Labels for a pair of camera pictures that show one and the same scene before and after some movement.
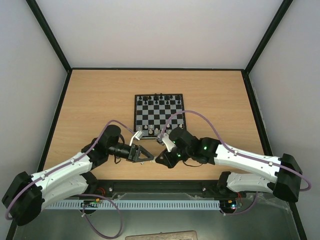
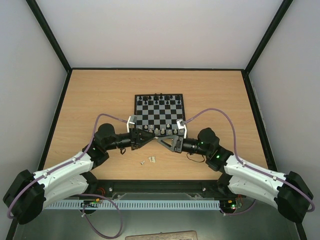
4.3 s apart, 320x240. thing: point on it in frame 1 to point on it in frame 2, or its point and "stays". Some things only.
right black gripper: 170,158 to 178,145
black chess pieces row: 160,99 stays
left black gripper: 135,152 to 136,138
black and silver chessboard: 151,112 stays
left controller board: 91,203 stays
